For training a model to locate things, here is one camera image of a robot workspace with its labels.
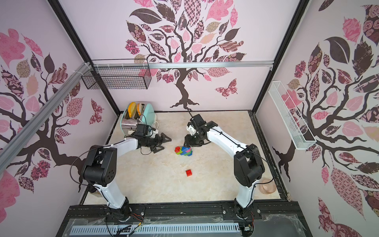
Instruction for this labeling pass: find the blue lego brick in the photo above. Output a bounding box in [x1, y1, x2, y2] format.
[181, 147, 192, 156]

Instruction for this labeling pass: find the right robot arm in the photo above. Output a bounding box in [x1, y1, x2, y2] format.
[184, 114, 265, 218]

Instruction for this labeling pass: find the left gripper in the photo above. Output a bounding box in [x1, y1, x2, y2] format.
[143, 133, 171, 153]

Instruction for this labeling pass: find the aluminium frame bar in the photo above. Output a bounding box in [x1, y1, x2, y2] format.
[94, 61, 274, 69]
[1, 62, 89, 172]

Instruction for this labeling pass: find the white slotted cable duct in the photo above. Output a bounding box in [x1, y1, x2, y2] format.
[66, 223, 240, 237]

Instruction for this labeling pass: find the white wire shelf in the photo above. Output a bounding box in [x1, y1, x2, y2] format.
[268, 81, 316, 150]

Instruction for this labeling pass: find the pink plastic bowl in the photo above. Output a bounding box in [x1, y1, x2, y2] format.
[258, 179, 277, 195]

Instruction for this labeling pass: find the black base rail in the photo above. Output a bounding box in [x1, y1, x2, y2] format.
[57, 200, 311, 237]

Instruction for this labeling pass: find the aluminium frame bar left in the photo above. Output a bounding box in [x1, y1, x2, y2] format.
[1, 62, 89, 172]

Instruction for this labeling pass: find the mint green toaster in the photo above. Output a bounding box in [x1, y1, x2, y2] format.
[120, 102, 159, 135]

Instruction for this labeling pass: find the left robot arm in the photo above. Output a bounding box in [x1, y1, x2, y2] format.
[81, 124, 172, 219]

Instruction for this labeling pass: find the black wire basket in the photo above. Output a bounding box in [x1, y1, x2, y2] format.
[81, 59, 152, 89]

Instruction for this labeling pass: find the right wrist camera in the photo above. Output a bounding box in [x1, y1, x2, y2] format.
[186, 122, 196, 136]

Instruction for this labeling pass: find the aluminium frame bar back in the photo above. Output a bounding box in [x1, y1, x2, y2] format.
[94, 61, 274, 69]

